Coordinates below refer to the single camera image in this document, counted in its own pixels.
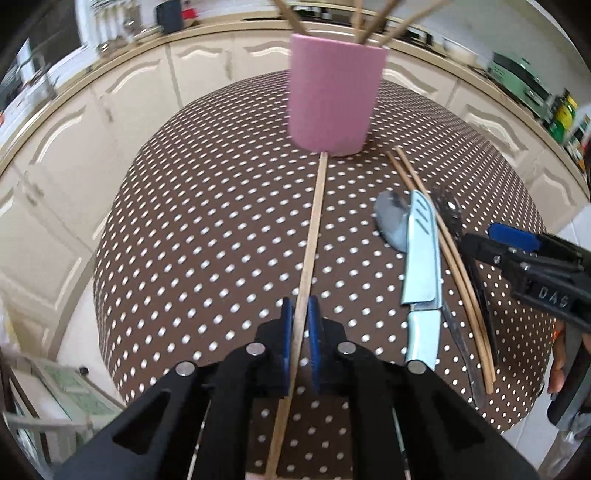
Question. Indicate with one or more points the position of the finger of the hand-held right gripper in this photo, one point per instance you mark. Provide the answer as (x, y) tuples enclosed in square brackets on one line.
[(512, 236), (489, 256)]

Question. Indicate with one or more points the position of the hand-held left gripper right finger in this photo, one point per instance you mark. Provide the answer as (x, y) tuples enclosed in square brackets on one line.
[(314, 341)]

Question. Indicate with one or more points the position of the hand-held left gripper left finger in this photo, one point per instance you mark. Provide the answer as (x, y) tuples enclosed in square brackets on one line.
[(287, 332)]

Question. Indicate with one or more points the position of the light blue kitchen knife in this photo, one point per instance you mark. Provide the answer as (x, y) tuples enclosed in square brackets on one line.
[(420, 258)]

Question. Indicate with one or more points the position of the metal spoon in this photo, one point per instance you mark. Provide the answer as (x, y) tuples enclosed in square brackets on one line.
[(390, 221)]

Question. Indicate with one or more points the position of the pink cup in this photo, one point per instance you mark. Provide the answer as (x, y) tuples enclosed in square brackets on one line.
[(332, 92)]

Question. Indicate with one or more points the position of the bunch of wooden chopsticks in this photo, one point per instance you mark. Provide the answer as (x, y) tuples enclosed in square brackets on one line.
[(358, 23)]

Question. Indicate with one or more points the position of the person's right hand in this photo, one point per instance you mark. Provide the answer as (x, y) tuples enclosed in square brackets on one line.
[(556, 369)]

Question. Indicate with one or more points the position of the brown polka dot tablecloth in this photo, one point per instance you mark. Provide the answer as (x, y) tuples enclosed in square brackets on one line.
[(207, 230)]

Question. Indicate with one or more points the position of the green bottle yellow cap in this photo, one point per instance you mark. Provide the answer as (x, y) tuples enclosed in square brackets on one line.
[(565, 117)]

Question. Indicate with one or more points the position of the green electric cooker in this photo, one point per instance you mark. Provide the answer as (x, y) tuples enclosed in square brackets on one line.
[(517, 78)]

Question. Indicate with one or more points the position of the white box green print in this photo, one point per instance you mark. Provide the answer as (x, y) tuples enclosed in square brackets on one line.
[(69, 392)]

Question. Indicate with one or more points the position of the cream base kitchen cabinets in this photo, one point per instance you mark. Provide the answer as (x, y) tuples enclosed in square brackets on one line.
[(60, 152)]

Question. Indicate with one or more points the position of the red container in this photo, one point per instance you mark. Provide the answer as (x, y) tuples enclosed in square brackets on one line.
[(190, 9)]

